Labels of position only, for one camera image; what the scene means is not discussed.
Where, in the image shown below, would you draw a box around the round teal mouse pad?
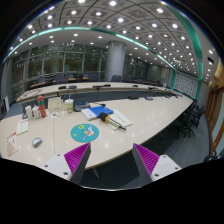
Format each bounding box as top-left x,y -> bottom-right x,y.
70,124 -> 99,143

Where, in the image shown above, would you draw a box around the grey computer mouse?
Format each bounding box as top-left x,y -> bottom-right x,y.
32,137 -> 42,148

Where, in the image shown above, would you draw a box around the red white booklet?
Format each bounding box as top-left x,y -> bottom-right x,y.
6,132 -> 17,156

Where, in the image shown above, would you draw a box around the yellow black handled tool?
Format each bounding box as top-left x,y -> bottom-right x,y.
99,112 -> 125,130

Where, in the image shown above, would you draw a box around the blue notebook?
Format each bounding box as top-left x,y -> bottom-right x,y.
90,106 -> 113,116

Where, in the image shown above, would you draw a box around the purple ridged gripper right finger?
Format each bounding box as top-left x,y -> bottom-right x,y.
132,143 -> 183,186

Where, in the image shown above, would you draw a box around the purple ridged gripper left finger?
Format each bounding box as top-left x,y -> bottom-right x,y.
43,142 -> 92,185

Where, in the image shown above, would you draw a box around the white paper sheet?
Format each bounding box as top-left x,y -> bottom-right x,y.
16,119 -> 28,135

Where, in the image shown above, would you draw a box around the white paper cup green label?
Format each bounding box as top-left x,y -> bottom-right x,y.
65,99 -> 74,113

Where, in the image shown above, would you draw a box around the black office chair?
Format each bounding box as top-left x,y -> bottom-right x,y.
180,100 -> 206,136

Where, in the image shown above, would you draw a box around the dark blue desk device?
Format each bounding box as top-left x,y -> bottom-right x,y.
74,102 -> 90,112

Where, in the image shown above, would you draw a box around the white small container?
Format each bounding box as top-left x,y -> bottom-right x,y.
25,105 -> 33,119

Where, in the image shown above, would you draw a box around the large round grey pillar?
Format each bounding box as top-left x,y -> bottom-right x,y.
104,41 -> 126,81

